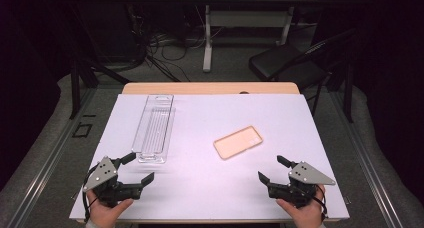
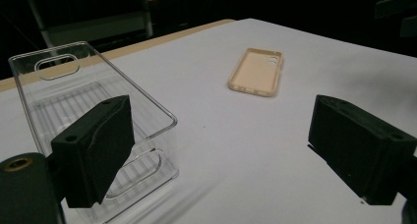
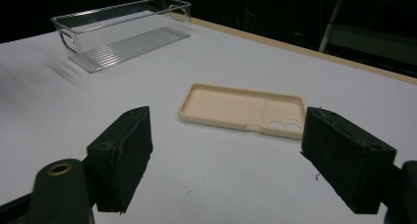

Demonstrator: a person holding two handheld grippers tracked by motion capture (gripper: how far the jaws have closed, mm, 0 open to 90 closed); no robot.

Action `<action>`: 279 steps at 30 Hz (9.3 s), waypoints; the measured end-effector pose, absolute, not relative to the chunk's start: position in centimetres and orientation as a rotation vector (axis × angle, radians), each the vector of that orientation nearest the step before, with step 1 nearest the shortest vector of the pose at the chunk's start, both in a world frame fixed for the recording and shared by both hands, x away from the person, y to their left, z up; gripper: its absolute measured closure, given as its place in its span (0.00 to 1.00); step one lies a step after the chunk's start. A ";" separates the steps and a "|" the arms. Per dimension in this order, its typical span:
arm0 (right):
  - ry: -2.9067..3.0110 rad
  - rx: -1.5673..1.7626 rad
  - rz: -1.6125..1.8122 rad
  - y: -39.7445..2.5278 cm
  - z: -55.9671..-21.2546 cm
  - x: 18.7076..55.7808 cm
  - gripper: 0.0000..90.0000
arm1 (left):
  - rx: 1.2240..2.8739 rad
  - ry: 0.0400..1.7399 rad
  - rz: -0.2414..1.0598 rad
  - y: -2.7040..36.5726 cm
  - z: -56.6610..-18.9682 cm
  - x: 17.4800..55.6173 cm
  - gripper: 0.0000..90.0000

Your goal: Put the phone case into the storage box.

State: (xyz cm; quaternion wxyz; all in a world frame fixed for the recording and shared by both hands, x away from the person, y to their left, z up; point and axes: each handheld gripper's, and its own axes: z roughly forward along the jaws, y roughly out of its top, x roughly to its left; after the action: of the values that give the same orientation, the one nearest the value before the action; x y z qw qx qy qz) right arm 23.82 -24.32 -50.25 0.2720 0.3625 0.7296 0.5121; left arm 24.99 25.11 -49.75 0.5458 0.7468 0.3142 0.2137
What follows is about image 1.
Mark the person's right hand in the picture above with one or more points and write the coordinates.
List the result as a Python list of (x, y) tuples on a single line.
[(306, 216)]

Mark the white desk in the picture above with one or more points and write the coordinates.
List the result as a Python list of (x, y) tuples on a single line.
[(208, 54)]

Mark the clear plastic tray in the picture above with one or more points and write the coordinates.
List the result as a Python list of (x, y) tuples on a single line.
[(154, 131)]

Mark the metal floor rail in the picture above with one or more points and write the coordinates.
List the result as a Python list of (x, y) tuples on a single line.
[(366, 161), (50, 161)]

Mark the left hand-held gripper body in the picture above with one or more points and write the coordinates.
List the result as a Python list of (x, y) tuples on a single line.
[(106, 188)]

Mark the wooden table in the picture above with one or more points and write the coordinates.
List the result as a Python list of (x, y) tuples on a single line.
[(200, 88)]

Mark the black folding chair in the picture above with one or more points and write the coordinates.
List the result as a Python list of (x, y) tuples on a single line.
[(283, 64)]

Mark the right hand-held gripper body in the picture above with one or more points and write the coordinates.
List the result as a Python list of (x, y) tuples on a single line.
[(300, 188)]

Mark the person's left hand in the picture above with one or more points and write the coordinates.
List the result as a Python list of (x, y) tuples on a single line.
[(103, 216)]

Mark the beige phone case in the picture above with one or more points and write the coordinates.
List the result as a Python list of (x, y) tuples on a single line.
[(237, 143)]

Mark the white table board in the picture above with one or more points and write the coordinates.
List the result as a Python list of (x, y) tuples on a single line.
[(206, 188)]

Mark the black metal stand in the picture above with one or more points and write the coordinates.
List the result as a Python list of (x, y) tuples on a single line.
[(75, 88)]

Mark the dark curtain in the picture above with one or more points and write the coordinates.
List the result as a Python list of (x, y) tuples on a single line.
[(26, 71), (393, 71)]

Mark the black floor outlet frame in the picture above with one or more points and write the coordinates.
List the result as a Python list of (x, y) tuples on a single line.
[(76, 131)]

